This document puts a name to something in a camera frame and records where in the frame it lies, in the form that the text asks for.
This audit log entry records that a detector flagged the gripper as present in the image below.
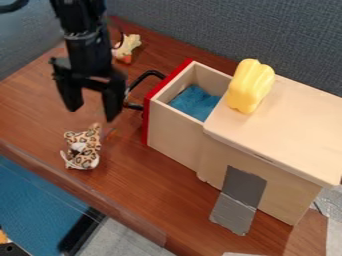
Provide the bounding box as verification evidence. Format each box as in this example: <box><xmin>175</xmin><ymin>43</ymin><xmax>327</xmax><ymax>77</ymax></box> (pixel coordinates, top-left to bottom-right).
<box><xmin>48</xmin><ymin>25</ymin><xmax>129</xmax><ymax>123</ymax></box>

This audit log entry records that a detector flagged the drawer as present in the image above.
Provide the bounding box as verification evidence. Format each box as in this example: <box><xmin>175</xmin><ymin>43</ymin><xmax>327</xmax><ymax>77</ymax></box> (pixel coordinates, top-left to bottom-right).
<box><xmin>124</xmin><ymin>58</ymin><xmax>236</xmax><ymax>180</ymax></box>

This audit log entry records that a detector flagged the spotted plush leopard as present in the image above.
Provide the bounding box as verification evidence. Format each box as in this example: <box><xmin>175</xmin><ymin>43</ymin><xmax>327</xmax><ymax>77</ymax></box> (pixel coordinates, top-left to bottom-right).
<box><xmin>58</xmin><ymin>122</ymin><xmax>105</xmax><ymax>171</ymax></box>

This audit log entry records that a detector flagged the cream plush animal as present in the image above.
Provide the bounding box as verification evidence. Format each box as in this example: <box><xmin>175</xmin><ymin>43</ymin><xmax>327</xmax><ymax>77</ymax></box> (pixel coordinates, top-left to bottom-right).
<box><xmin>110</xmin><ymin>32</ymin><xmax>143</xmax><ymax>65</ymax></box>

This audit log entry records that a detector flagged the blue cloth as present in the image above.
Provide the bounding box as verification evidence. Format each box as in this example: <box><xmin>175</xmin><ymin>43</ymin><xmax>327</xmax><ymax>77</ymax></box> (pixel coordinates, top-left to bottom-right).
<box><xmin>168</xmin><ymin>83</ymin><xmax>224</xmax><ymax>123</ymax></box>

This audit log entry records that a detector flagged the yellow toy pepper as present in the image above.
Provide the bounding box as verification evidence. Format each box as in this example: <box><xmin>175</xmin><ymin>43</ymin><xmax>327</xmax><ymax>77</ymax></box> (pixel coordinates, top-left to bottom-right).
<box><xmin>223</xmin><ymin>58</ymin><xmax>277</xmax><ymax>115</ymax></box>

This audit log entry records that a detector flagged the grey tape strip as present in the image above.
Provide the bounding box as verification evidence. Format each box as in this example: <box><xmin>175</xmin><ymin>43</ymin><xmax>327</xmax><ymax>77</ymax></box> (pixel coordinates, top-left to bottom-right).
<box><xmin>208</xmin><ymin>165</ymin><xmax>269</xmax><ymax>237</ymax></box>

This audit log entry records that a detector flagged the cabinet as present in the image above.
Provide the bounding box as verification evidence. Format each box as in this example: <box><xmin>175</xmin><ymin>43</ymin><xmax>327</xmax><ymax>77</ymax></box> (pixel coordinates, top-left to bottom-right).
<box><xmin>196</xmin><ymin>74</ymin><xmax>342</xmax><ymax>227</ymax></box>

